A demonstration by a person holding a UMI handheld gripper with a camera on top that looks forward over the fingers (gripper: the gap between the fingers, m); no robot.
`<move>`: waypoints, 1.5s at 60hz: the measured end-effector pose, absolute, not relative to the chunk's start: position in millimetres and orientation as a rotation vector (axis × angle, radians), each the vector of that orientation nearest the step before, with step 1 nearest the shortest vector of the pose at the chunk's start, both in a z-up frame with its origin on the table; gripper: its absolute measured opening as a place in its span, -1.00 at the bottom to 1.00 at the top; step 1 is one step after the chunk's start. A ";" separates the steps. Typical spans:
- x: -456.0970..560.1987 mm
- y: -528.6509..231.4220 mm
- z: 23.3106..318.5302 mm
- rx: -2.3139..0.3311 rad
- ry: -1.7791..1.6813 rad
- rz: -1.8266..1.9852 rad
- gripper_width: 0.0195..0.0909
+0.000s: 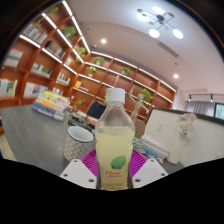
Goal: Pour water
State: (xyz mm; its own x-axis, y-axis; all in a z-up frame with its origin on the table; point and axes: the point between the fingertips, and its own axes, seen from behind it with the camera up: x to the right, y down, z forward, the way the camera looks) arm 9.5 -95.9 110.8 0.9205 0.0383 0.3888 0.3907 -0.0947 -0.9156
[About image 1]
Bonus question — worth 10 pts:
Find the stack of colourful books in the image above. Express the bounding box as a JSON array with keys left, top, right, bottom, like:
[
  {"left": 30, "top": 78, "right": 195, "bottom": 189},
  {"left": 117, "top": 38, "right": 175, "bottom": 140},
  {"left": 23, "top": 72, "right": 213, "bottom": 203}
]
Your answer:
[{"left": 31, "top": 90, "right": 71, "bottom": 122}]

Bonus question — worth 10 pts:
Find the wooden shelf unit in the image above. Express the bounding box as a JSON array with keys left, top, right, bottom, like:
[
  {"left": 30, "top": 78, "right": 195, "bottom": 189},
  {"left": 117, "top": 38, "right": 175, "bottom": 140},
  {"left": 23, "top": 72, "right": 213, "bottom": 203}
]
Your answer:
[{"left": 0, "top": 0, "right": 178, "bottom": 124}]

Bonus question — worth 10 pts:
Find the green and white box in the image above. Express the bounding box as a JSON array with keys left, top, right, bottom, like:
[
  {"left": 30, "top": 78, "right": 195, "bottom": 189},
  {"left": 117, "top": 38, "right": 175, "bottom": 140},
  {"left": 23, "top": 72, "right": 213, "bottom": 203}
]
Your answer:
[{"left": 132, "top": 136, "right": 145, "bottom": 152}]

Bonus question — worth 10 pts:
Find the window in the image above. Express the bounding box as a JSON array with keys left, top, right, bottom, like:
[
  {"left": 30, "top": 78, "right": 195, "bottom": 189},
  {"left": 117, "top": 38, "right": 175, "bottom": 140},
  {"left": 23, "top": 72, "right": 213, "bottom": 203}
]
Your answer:
[{"left": 214, "top": 103, "right": 224, "bottom": 121}]

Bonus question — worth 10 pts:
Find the ceiling lamp with round lights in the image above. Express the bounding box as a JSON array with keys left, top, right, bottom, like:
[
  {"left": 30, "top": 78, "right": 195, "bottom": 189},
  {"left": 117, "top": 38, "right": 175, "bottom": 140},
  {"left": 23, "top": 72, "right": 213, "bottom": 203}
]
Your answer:
[{"left": 136, "top": 6, "right": 185, "bottom": 40}]

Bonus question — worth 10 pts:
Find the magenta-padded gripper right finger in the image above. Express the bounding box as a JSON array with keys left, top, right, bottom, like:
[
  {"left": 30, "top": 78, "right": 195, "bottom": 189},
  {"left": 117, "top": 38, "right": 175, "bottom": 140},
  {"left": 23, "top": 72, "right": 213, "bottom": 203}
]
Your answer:
[{"left": 129, "top": 148, "right": 169, "bottom": 189}]

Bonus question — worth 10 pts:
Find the wooden artist mannequin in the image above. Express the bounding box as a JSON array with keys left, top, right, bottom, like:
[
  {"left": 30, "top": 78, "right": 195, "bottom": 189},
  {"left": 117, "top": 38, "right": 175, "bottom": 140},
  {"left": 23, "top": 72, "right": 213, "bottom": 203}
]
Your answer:
[{"left": 128, "top": 85, "right": 150, "bottom": 124}]

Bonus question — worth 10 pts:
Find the white vase with pale flowers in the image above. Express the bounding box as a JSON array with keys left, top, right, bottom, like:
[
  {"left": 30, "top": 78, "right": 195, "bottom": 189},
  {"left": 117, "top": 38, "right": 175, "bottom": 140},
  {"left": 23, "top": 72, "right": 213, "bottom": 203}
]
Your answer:
[{"left": 166, "top": 112, "right": 198, "bottom": 165}]

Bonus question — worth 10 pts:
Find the grey curtain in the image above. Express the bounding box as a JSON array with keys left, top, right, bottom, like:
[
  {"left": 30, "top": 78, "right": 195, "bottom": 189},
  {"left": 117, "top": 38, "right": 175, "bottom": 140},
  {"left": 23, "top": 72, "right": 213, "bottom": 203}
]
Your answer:
[{"left": 185, "top": 100, "right": 216, "bottom": 118}]

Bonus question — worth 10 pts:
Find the beige chair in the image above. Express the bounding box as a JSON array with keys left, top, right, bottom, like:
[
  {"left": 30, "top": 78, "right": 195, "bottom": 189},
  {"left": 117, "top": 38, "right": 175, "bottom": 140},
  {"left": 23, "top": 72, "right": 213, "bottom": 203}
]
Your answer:
[{"left": 133, "top": 118, "right": 147, "bottom": 139}]

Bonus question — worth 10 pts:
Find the clear bottle of yellow juice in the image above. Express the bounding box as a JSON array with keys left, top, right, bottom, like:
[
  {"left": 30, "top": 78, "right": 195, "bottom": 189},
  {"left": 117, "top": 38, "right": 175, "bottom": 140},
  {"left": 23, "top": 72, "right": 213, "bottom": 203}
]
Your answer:
[{"left": 94, "top": 87, "right": 136, "bottom": 191}]

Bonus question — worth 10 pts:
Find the stack of dark books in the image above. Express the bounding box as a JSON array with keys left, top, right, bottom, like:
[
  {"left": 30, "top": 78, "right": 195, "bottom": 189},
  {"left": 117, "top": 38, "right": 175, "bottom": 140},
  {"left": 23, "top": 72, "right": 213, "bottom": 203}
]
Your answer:
[{"left": 67, "top": 109, "right": 99, "bottom": 133}]

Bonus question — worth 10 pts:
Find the dark blue chair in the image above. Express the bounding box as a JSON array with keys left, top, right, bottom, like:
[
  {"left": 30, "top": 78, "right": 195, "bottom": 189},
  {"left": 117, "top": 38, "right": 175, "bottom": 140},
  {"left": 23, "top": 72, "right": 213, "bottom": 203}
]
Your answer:
[{"left": 85, "top": 100, "right": 108, "bottom": 120}]

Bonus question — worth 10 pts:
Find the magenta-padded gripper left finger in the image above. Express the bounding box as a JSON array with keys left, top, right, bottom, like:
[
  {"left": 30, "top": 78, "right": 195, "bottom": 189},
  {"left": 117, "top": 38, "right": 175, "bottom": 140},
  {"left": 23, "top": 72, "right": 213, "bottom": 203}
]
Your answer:
[{"left": 59, "top": 148, "right": 100, "bottom": 190}]

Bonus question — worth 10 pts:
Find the white patterned cup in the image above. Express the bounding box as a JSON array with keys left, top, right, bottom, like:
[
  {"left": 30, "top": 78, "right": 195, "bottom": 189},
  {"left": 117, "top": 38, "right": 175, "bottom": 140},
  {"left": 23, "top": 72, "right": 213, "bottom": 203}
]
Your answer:
[{"left": 63, "top": 125, "right": 95, "bottom": 163}]

